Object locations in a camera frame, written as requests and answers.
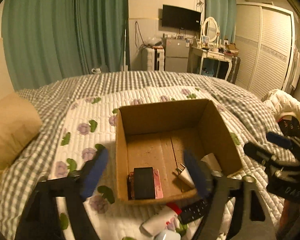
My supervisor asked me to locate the white Ugreen charger block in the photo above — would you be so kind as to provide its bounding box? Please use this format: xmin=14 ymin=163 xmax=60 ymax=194
xmin=201 ymin=153 xmax=222 ymax=173

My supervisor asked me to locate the black remote control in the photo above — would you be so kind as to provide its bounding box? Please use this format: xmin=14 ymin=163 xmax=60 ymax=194
xmin=178 ymin=199 xmax=210 ymax=225

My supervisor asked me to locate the white wall plug adapter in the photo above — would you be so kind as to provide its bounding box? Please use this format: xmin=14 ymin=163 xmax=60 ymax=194
xmin=172 ymin=163 xmax=195 ymax=192

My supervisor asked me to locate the pink red packet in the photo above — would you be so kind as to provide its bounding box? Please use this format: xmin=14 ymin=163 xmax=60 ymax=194
xmin=127 ymin=169 xmax=164 ymax=200

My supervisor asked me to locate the white tube red cap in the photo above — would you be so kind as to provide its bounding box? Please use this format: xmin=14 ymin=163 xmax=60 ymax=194
xmin=141 ymin=203 xmax=182 ymax=236

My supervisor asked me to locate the small black box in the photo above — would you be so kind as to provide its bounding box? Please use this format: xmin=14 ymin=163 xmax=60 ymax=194
xmin=133 ymin=167 xmax=155 ymax=200

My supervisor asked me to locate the grey checkered duvet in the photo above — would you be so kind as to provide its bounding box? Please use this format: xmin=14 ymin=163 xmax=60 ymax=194
xmin=0 ymin=72 xmax=294 ymax=239

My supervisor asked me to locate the cream puffer jacket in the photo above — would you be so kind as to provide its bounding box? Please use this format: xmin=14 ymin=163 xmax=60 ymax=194
xmin=261 ymin=89 xmax=300 ymax=124

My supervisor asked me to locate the white car charger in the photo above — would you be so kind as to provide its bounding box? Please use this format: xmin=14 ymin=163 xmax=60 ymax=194
xmin=154 ymin=229 xmax=181 ymax=240

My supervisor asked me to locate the open cardboard box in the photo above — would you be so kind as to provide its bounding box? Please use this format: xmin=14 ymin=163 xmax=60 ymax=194
xmin=116 ymin=99 xmax=242 ymax=205

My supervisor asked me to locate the dark checkered suitcase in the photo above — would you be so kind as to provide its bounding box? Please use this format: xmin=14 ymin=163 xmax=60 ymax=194
xmin=227 ymin=56 xmax=241 ymax=84

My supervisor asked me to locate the blue basket under table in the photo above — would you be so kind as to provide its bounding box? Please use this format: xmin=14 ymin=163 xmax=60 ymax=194
xmin=201 ymin=67 xmax=214 ymax=77

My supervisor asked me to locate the white louvred wardrobe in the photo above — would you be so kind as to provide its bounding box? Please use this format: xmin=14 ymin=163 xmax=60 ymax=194
xmin=235 ymin=2 xmax=295 ymax=98

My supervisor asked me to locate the beige pillow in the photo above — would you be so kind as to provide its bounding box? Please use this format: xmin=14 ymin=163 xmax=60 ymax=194
xmin=0 ymin=93 xmax=42 ymax=181

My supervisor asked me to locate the white floral quilted mat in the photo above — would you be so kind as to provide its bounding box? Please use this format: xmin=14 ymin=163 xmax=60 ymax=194
xmin=50 ymin=86 xmax=287 ymax=239

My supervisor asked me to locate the white dressing table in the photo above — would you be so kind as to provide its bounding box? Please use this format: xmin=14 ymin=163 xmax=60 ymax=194
xmin=188 ymin=46 xmax=233 ymax=80

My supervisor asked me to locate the white oval vanity mirror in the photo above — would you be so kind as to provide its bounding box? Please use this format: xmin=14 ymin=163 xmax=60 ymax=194
xmin=200 ymin=16 xmax=220 ymax=42

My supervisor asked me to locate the silver mini fridge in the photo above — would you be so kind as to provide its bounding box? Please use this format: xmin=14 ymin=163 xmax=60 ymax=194
xmin=164 ymin=38 xmax=190 ymax=73

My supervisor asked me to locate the white suitcase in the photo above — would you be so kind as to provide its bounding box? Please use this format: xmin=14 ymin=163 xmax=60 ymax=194
xmin=141 ymin=46 xmax=165 ymax=71

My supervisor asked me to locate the small green curtain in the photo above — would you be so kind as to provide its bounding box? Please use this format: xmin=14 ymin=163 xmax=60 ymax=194
xmin=205 ymin=0 xmax=237 ymax=43

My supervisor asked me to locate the white mop pole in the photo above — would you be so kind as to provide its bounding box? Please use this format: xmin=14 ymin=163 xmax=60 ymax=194
xmin=121 ymin=22 xmax=128 ymax=72

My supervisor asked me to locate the large green curtain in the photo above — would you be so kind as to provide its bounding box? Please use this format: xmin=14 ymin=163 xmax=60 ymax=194
xmin=1 ymin=0 xmax=128 ymax=90

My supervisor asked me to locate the black wall television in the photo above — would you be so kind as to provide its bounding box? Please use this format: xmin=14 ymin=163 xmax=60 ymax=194
xmin=161 ymin=4 xmax=202 ymax=32

